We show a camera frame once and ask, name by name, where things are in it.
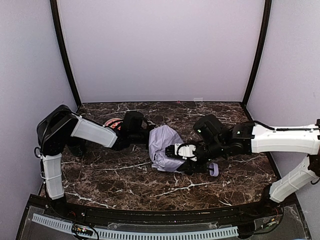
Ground black cup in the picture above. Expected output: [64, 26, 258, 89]
[67, 139, 87, 157]

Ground lavender folding umbrella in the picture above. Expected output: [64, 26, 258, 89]
[148, 125, 219, 177]

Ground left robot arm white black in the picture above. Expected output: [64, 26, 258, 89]
[34, 105, 155, 201]

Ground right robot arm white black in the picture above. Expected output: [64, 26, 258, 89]
[171, 117, 320, 203]

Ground grey slotted cable duct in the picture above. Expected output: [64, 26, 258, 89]
[31, 213, 239, 240]

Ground black front table rail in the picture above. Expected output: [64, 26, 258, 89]
[27, 193, 298, 227]

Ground left black corner post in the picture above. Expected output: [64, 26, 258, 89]
[49, 0, 82, 108]

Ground right black corner post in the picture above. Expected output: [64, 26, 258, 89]
[241, 0, 273, 109]

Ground black corner post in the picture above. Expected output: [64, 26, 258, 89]
[49, 0, 82, 108]
[241, 0, 273, 109]

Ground red patterned plate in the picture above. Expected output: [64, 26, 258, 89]
[104, 118, 123, 130]

